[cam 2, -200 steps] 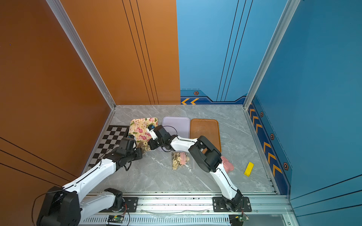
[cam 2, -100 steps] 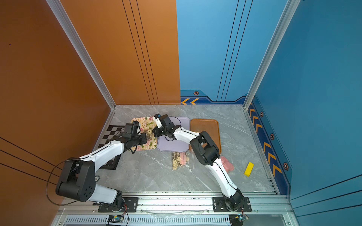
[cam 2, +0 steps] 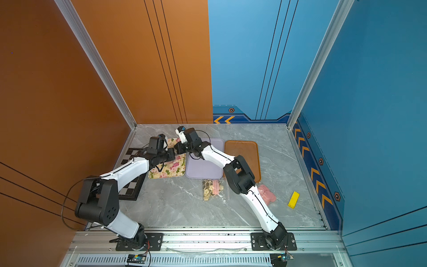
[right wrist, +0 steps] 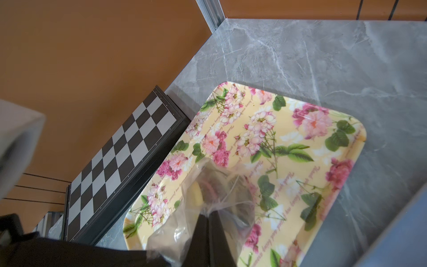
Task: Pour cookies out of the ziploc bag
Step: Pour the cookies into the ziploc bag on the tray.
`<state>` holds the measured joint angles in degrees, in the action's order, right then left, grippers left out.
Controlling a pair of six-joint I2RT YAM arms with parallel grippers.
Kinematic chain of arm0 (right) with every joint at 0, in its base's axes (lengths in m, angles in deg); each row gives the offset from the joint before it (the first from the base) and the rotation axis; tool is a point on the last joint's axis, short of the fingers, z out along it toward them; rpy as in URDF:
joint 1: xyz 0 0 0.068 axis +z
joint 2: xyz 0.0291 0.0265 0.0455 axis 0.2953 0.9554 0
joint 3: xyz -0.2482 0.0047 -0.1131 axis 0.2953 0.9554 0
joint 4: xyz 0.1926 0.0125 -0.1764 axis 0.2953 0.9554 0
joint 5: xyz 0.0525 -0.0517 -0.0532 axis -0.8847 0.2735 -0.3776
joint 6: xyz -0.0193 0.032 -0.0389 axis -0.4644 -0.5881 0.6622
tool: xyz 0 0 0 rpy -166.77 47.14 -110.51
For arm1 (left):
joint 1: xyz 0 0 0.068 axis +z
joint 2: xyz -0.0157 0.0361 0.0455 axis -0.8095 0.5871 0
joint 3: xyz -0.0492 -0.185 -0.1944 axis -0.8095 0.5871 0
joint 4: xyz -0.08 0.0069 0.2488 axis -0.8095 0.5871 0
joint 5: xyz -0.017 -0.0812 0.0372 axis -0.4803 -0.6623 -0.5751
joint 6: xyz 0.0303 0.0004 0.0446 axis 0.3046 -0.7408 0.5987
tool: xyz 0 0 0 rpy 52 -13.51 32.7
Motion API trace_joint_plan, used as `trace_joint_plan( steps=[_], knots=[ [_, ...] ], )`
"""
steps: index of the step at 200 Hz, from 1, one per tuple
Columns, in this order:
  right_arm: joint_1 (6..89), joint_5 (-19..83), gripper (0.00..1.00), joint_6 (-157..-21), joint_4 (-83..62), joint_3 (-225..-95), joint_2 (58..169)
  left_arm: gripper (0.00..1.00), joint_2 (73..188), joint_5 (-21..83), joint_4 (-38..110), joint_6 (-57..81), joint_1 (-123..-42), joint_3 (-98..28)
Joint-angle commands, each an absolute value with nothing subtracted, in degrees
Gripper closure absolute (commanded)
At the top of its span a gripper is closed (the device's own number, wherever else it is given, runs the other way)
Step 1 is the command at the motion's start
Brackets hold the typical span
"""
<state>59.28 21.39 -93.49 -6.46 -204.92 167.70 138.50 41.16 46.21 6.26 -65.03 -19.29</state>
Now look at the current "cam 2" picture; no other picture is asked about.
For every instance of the lavender plastic tray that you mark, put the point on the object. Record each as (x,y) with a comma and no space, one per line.
(201,169)

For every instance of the black white checkerboard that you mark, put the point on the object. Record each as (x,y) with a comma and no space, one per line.
(130,191)

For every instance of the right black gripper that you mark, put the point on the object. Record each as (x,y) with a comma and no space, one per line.
(179,148)

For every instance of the green circuit board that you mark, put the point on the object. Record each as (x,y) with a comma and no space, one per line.
(136,259)
(280,260)

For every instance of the right green circuit board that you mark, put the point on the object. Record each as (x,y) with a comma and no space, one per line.
(280,260)

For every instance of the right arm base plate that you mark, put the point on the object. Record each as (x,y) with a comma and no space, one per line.
(259,243)

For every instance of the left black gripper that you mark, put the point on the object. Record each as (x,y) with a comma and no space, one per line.
(171,151)

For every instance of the ziploc bag ring cookies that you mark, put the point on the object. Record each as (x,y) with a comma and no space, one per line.
(172,142)

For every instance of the aluminium front rail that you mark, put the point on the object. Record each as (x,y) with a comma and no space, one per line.
(210,240)

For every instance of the ziploc bag pink cookies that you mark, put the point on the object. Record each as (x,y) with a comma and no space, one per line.
(267,196)

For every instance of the small yellow block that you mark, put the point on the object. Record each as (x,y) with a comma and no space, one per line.
(293,200)

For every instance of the floral pattern tray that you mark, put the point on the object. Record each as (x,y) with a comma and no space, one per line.
(171,167)

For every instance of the brown plastic tray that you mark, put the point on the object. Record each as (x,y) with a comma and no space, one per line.
(249,150)

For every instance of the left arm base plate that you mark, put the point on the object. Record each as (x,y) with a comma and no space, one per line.
(151,242)

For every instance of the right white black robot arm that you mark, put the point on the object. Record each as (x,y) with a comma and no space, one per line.
(241,181)

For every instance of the ziploc bag mixed cookies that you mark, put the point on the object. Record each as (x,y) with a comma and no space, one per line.
(215,189)

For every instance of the left green circuit board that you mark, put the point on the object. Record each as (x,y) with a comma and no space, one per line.
(136,259)

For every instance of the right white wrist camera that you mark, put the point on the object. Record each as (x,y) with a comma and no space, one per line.
(182,134)

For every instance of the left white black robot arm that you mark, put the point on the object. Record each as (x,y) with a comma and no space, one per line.
(99,202)

